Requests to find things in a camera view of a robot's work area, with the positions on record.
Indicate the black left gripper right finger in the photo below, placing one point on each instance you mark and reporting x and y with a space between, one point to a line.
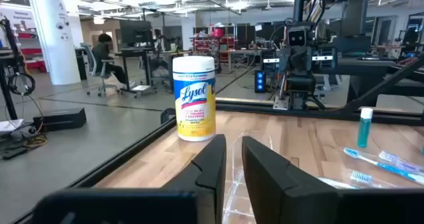
331 207

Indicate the black robot workstation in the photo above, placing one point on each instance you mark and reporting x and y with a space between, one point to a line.
361 66

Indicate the red shelf unit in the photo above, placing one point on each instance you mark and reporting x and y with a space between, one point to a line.
33 65

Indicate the black office desk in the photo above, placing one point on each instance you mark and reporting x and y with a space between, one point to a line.
132 53

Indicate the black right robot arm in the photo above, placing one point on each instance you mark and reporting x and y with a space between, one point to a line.
299 85

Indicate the teal mouthwash bottle white cap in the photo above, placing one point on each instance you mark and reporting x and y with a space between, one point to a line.
364 131

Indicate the yellow white Lysol wipes canister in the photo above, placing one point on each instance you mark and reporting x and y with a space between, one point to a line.
193 98

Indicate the red tool cart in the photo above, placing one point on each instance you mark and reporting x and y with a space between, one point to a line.
228 43

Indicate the flat black box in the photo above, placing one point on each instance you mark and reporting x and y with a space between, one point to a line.
59 118

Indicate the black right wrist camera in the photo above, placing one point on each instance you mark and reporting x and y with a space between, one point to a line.
297 37

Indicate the person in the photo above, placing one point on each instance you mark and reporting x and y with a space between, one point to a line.
101 55

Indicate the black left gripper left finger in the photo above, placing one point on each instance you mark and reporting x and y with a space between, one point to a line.
132 204

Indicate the black computer monitor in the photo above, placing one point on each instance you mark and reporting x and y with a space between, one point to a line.
136 33

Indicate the computer tower blue lights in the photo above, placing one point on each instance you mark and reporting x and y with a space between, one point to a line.
260 81

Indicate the grey office chair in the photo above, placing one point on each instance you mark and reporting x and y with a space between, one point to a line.
89 63

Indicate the white paper sheet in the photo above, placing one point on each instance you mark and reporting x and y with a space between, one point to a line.
10 125

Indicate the white round pillar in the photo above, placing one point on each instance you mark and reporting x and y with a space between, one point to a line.
56 45

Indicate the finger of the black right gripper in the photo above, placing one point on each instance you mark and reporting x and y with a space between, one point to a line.
326 63
273 65

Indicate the clear acrylic organizer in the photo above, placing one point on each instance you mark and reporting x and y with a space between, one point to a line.
236 184

